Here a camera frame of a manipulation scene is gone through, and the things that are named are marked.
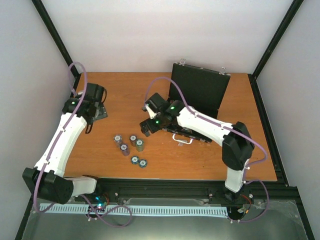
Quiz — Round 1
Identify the light blue cable duct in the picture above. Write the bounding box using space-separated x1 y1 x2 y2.
46 204 228 218

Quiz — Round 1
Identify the blue short stack left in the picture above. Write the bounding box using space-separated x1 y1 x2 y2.
130 155 140 165

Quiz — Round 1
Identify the black frame post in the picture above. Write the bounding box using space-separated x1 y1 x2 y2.
31 0 73 67
252 0 304 80

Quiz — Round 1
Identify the left black frame post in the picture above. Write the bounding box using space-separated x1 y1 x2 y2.
31 0 73 67

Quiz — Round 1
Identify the right black frame post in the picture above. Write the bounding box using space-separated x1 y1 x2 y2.
252 0 304 80

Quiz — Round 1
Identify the black poker set case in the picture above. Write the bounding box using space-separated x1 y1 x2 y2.
162 57 231 146

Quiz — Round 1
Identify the blue short stack right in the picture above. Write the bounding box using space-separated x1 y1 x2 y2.
139 159 148 168

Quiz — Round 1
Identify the brown tall chip stack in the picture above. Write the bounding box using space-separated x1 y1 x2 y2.
129 134 137 147

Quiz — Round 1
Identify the green tall chip stack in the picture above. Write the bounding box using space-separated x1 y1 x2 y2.
135 138 145 152

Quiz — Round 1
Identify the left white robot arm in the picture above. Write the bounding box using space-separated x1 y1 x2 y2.
22 83 108 204

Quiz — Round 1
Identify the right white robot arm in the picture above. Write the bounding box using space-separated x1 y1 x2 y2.
140 93 255 193

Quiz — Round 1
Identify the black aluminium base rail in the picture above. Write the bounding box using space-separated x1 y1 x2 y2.
86 178 302 207

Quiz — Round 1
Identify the purple chip stack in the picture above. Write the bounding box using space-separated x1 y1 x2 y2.
113 134 123 148
120 143 130 157

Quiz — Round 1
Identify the purple chip stack lower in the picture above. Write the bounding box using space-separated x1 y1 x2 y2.
120 143 130 157

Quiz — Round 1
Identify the blue short stack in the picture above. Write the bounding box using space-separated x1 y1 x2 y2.
130 155 140 165
139 159 148 168

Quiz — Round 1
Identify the purple chip stack upper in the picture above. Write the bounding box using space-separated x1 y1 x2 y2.
113 134 123 148

